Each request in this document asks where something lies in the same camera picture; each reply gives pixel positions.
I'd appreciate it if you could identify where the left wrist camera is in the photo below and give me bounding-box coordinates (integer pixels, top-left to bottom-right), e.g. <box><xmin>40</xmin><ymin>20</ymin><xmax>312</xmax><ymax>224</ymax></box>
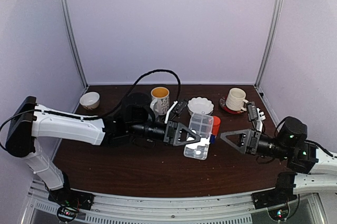
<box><xmin>164</xmin><ymin>99</ymin><xmax>188</xmax><ymax>124</ymax></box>

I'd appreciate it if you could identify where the orange pill bottle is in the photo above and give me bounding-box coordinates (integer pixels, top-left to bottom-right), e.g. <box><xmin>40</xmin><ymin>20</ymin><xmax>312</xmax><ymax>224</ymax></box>
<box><xmin>210</xmin><ymin>116</ymin><xmax>221</xmax><ymax>144</ymax></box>

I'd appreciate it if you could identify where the white scalloped dish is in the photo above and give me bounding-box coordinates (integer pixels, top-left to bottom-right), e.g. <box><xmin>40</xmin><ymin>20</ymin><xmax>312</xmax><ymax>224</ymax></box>
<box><xmin>187</xmin><ymin>97</ymin><xmax>214</xmax><ymax>115</ymax></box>

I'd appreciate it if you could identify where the red saucer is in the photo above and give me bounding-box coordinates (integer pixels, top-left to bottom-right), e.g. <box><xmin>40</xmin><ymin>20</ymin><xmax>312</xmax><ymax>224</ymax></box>
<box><xmin>219</xmin><ymin>96</ymin><xmax>248</xmax><ymax>115</ymax></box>

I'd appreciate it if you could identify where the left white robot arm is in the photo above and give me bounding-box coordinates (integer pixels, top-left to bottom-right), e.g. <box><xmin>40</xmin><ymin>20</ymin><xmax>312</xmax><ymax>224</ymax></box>
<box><xmin>2</xmin><ymin>93</ymin><xmax>201</xmax><ymax>205</ymax></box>

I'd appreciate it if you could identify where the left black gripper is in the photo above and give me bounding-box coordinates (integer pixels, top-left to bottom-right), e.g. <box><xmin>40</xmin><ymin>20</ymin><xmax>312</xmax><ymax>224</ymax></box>
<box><xmin>128</xmin><ymin>119</ymin><xmax>201</xmax><ymax>148</ymax></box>

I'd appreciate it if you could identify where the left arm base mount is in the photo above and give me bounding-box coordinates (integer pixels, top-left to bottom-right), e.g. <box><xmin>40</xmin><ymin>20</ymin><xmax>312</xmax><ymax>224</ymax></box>
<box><xmin>46</xmin><ymin>187</ymin><xmax>94</xmax><ymax>210</ymax></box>

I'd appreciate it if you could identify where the cream ribbed mug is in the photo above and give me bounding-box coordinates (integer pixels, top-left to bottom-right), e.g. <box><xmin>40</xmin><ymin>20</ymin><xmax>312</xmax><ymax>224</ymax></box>
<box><xmin>226</xmin><ymin>87</ymin><xmax>248</xmax><ymax>111</ymax></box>

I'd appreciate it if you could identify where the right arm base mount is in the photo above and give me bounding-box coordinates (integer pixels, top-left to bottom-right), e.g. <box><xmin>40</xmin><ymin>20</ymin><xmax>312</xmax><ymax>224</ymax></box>
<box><xmin>252</xmin><ymin>188</ymin><xmax>298</xmax><ymax>210</ymax></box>

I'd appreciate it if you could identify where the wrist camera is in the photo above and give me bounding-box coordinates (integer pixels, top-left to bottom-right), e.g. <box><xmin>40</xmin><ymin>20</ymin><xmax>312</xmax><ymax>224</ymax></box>
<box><xmin>246</xmin><ymin>102</ymin><xmax>266</xmax><ymax>132</ymax></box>
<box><xmin>164</xmin><ymin>99</ymin><xmax>188</xmax><ymax>124</ymax></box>

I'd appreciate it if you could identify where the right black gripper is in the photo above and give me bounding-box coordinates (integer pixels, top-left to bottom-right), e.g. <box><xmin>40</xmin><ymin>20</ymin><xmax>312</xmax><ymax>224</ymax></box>
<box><xmin>220</xmin><ymin>129</ymin><xmax>291</xmax><ymax>161</ymax></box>

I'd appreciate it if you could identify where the right aluminium frame post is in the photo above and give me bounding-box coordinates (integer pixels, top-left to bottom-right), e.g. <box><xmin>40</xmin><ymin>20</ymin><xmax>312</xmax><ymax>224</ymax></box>
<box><xmin>254</xmin><ymin>0</ymin><xmax>284</xmax><ymax>90</ymax></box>

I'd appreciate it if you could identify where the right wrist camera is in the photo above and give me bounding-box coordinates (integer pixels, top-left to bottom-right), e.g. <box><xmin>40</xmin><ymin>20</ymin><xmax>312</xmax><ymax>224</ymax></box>
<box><xmin>246</xmin><ymin>102</ymin><xmax>266</xmax><ymax>132</ymax></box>

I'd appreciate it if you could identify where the clear plastic pill organizer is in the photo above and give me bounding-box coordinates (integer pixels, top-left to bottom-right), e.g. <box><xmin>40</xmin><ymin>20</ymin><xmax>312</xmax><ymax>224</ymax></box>
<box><xmin>183</xmin><ymin>111</ymin><xmax>214</xmax><ymax>160</ymax></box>

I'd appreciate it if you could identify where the front aluminium rail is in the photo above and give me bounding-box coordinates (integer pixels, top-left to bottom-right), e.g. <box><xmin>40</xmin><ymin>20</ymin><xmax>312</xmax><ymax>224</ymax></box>
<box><xmin>26</xmin><ymin>179</ymin><xmax>322</xmax><ymax>224</ymax></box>

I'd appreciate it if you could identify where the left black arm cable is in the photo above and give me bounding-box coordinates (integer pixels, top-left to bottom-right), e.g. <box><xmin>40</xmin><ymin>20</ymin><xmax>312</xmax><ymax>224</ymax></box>
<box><xmin>78</xmin><ymin>69</ymin><xmax>182</xmax><ymax>122</ymax></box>

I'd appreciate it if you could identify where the white ceramic bowl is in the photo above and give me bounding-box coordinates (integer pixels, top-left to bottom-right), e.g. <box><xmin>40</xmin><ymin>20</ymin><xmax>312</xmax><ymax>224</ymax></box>
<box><xmin>80</xmin><ymin>92</ymin><xmax>100</xmax><ymax>110</ymax></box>

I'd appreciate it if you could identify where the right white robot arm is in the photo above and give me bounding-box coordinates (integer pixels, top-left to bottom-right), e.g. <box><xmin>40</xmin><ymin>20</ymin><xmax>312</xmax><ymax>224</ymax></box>
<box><xmin>220</xmin><ymin>116</ymin><xmax>336</xmax><ymax>204</ymax></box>

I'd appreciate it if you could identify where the left aluminium frame post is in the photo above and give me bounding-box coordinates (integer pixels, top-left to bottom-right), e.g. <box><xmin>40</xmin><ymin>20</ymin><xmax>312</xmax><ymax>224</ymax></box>
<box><xmin>60</xmin><ymin>0</ymin><xmax>88</xmax><ymax>89</ymax></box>

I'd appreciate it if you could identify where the aluminium frame post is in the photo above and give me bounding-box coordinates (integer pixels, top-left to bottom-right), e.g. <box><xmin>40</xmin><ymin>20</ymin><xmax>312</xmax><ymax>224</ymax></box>
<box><xmin>254</xmin><ymin>0</ymin><xmax>284</xmax><ymax>90</ymax></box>
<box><xmin>60</xmin><ymin>0</ymin><xmax>88</xmax><ymax>89</ymax></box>

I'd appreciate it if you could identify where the yellow-inside patterned mug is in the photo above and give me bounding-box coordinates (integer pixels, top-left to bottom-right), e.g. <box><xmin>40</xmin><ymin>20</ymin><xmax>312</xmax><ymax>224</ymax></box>
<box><xmin>150</xmin><ymin>87</ymin><xmax>170</xmax><ymax>116</ymax></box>

